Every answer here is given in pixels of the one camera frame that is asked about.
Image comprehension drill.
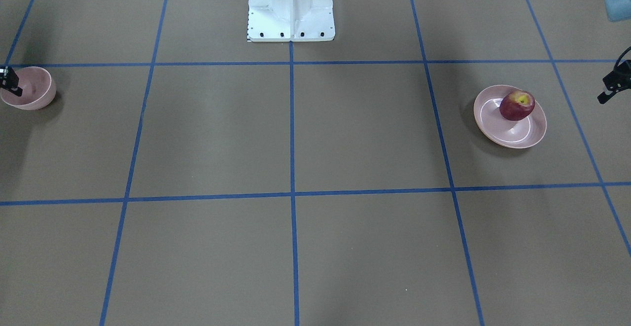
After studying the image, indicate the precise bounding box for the red apple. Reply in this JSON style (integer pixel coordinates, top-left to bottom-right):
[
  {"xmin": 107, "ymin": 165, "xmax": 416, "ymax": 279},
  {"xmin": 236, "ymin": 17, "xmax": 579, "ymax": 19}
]
[{"xmin": 499, "ymin": 90, "xmax": 536, "ymax": 121}]

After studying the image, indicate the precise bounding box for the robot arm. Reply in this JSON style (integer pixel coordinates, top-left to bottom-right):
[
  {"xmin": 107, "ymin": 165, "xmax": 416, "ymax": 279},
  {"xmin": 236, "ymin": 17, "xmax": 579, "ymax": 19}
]
[{"xmin": 597, "ymin": 0, "xmax": 631, "ymax": 104}]

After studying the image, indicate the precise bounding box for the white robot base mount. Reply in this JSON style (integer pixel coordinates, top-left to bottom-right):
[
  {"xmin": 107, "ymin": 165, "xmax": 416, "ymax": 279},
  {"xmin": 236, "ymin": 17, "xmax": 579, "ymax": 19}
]
[{"xmin": 246, "ymin": 0, "xmax": 336, "ymax": 42}]

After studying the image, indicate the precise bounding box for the pink plate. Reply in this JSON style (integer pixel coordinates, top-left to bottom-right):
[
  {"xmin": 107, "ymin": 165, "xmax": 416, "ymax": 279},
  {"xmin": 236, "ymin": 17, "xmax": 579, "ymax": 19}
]
[{"xmin": 473, "ymin": 85, "xmax": 547, "ymax": 149}]

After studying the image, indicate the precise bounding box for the pink bowl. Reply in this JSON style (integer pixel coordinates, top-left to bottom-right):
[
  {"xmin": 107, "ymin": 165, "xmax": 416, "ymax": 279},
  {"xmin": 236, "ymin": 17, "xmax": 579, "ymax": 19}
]
[{"xmin": 0, "ymin": 66, "xmax": 57, "ymax": 110}]

